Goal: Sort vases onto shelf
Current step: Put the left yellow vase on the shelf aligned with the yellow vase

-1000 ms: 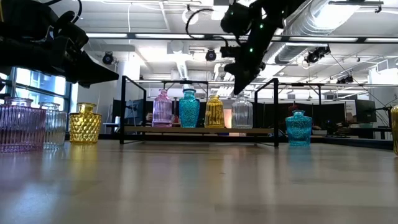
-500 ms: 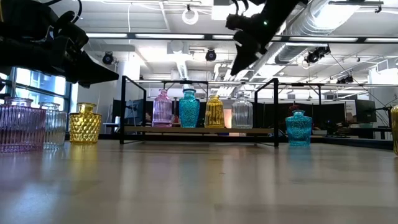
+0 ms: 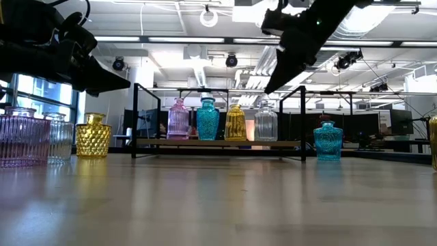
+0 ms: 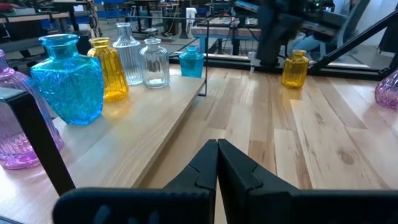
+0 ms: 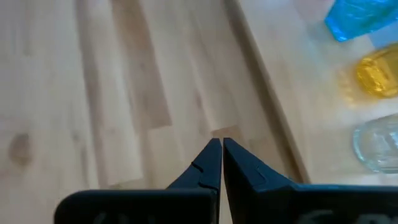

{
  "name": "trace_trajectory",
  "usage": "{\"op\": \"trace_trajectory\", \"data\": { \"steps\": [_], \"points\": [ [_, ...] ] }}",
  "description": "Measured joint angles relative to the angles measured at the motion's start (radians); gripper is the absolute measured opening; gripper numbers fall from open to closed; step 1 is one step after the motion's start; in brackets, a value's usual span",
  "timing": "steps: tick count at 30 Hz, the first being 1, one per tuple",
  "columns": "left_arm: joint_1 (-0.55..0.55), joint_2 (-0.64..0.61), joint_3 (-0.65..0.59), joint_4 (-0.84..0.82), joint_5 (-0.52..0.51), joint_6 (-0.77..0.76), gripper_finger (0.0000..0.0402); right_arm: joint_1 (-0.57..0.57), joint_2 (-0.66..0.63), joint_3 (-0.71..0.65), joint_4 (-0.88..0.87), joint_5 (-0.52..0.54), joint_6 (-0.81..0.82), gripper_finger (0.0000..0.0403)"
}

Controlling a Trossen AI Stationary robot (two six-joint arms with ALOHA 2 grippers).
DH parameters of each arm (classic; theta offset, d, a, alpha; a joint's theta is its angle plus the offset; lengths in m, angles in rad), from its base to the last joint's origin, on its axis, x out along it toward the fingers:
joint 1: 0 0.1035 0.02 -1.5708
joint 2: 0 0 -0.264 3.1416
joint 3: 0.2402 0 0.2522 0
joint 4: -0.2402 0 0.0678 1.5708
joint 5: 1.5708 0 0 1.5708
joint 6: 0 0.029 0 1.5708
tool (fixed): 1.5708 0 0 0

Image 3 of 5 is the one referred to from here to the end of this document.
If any black ceiling spotlight cluster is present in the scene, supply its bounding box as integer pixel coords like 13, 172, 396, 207
333, 50, 364, 71

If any large window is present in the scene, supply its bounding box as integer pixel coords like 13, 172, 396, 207
0, 73, 83, 121

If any black rig frame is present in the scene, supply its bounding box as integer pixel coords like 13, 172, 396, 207
71, 146, 433, 166

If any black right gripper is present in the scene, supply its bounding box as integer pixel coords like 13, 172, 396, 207
264, 0, 346, 94

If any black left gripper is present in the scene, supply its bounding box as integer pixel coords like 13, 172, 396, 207
0, 40, 131, 95

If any background computer monitor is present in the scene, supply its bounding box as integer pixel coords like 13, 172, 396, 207
136, 109, 160, 138
390, 109, 414, 136

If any teal ring-embossed glass bottle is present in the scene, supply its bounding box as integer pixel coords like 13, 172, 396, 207
313, 120, 343, 161

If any rig light bar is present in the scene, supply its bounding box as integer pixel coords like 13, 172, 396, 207
91, 35, 437, 48

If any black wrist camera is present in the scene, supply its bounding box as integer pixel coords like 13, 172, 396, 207
261, 8, 294, 38
59, 12, 99, 58

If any white cable coil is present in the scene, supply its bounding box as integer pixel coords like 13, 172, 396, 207
199, 4, 219, 29

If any yellow ribbed glass bottle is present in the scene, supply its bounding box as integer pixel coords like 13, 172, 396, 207
428, 115, 437, 172

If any yellow ribbed tapered glass vase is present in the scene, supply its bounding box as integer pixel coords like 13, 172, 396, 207
224, 103, 247, 141

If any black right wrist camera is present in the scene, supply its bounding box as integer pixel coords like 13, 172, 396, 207
261, 8, 294, 38

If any clear wide-fluted glass jar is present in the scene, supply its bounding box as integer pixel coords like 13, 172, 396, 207
253, 109, 279, 142

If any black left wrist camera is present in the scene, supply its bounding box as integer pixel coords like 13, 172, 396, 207
59, 12, 99, 58

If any yellow diamond-pattern glass vase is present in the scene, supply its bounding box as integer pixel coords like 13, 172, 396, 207
75, 112, 112, 159

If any tall teal pebbled glass vase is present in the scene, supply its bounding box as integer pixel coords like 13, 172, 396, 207
196, 97, 221, 141

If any background black table frame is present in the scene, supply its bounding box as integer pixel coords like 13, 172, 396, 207
305, 90, 354, 117
177, 87, 230, 113

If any wooden shelf with black frame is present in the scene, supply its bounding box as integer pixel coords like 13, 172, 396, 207
131, 83, 307, 162

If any pink fine-ribbed glass jar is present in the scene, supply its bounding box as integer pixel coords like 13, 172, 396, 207
0, 106, 51, 168

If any pink ribbed glass bottle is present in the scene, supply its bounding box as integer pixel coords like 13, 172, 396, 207
166, 97, 190, 141

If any clear fine-ribbed glass jar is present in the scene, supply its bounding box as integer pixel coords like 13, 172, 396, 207
41, 111, 74, 164

